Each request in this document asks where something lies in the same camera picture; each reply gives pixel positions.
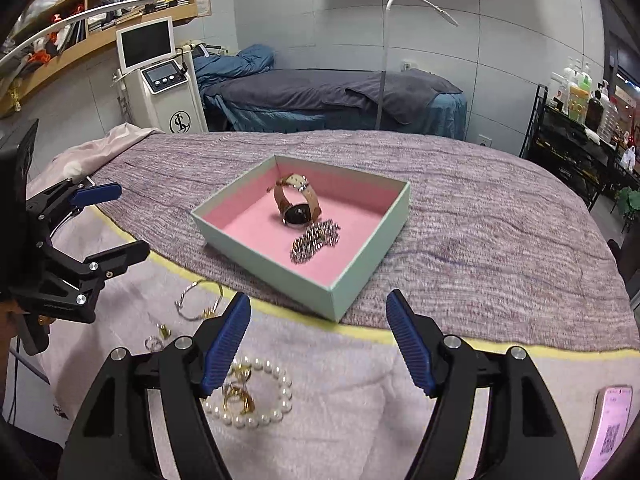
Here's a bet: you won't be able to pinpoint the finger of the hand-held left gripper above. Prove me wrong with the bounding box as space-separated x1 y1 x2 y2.
30 240 151 324
25 178 122 246

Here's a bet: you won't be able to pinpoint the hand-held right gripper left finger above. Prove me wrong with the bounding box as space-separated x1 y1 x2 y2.
57 292 252 480

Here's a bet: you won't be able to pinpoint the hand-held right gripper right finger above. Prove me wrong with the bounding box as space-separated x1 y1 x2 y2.
385 289 581 480

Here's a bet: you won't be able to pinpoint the thin gold bangle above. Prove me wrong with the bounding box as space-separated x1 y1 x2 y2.
175 280 224 322

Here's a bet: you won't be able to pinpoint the gold rings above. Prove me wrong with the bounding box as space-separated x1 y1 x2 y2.
220 365 256 416

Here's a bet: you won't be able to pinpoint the white pearl bracelet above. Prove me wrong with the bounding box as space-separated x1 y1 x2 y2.
202 356 293 429

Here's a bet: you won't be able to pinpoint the mint green jewelry box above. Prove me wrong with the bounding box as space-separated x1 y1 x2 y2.
190 154 412 323

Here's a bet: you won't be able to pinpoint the brown strap wrist watch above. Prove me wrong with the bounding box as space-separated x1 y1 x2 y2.
266 173 323 228

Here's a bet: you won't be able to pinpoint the pale pink duvet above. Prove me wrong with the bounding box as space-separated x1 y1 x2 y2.
27 125 163 196

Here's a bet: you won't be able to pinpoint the lilac blanket with yellow trim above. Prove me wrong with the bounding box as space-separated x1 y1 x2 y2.
25 200 640 480

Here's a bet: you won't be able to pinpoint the white beauty machine with screen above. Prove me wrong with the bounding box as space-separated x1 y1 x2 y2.
112 16 208 135

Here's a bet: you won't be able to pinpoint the purple knitted blanket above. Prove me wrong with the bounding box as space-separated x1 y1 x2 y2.
95 130 640 346

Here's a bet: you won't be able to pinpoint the white crumpled bag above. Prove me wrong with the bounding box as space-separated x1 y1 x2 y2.
25 0 68 18

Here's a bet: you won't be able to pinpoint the wooden cubby shelf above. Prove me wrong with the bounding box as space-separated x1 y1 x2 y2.
0 0 198 118

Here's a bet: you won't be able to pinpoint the blue quilt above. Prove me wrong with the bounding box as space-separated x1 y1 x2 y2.
192 44 276 81

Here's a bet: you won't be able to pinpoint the pink smartphone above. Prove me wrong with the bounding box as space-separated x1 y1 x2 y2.
580 385 633 480

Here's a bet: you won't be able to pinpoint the person's dark clothing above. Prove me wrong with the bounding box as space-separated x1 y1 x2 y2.
607 237 640 311

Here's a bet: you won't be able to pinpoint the massage bed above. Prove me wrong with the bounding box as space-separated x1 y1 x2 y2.
192 44 468 142

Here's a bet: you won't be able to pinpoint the black trolley cart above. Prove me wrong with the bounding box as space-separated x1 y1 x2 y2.
520 84 640 211

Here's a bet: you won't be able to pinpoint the dark grey bed blanket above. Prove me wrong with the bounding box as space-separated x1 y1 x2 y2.
202 69 463 126

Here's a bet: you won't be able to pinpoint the group of bottles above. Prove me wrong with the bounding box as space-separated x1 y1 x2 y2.
547 57 621 133

